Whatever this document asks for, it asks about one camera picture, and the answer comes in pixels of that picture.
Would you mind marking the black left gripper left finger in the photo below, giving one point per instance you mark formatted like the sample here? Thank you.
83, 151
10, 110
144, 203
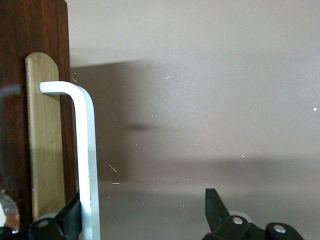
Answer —
67, 220

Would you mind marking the wooden drawer with dark front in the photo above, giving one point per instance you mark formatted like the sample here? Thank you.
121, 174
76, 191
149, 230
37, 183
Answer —
15, 50

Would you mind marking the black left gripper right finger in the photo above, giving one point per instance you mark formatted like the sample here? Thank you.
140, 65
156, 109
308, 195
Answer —
215, 212

